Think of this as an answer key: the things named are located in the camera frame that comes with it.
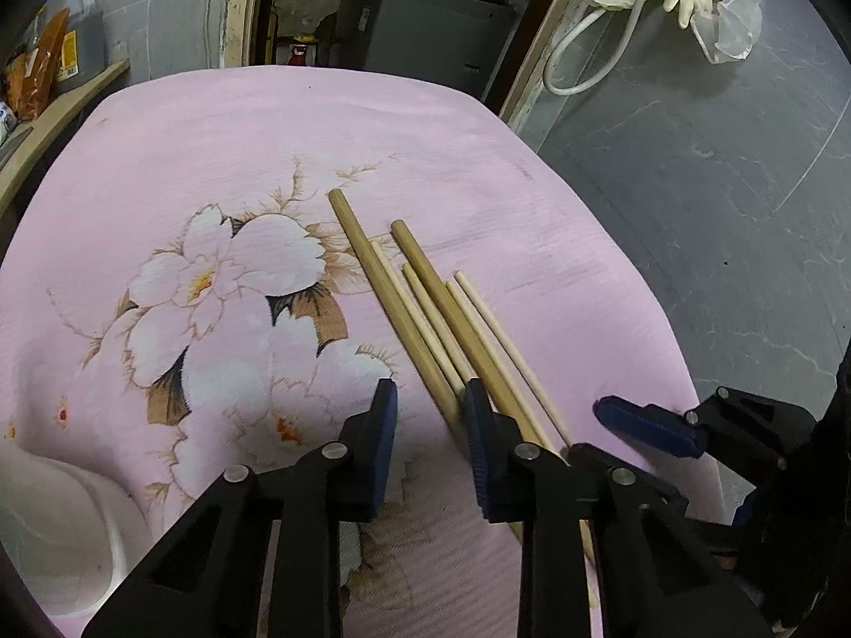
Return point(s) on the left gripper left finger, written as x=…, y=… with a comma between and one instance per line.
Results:
x=369, y=437

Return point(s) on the red fire extinguisher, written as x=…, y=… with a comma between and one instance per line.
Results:
x=302, y=53

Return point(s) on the pink floral tablecloth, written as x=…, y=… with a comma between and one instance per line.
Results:
x=180, y=298

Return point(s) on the dark grey cabinet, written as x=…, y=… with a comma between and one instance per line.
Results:
x=455, y=43

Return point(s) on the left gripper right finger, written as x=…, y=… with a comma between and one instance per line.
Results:
x=492, y=439

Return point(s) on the light bamboo chopstick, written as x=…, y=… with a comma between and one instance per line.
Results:
x=453, y=350
x=503, y=391
x=536, y=407
x=423, y=326

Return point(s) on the clear plastic bag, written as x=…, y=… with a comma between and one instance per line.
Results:
x=729, y=31

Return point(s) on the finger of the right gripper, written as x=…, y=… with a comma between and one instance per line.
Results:
x=657, y=427

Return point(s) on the white plastic utensil holder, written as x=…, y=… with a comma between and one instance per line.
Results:
x=71, y=534

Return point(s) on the orange snack bag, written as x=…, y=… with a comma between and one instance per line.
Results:
x=29, y=77

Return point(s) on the dark bamboo chopstick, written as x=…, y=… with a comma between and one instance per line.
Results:
x=424, y=268
x=445, y=399

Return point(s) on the large clear oil jug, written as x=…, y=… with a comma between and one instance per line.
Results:
x=83, y=46

